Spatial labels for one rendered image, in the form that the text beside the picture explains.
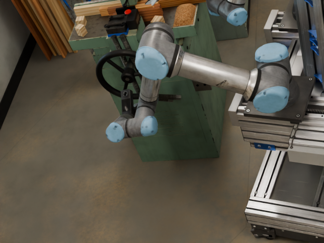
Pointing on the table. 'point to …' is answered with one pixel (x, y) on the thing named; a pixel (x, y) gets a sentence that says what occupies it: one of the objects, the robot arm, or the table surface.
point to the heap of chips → (184, 15)
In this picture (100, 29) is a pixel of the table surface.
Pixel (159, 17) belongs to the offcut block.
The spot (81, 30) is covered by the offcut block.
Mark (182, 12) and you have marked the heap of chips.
